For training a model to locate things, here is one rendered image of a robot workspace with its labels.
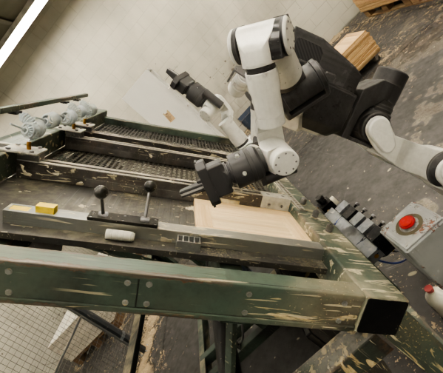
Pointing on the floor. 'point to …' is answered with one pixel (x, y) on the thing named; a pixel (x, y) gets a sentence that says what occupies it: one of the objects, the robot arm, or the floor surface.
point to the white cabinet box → (165, 105)
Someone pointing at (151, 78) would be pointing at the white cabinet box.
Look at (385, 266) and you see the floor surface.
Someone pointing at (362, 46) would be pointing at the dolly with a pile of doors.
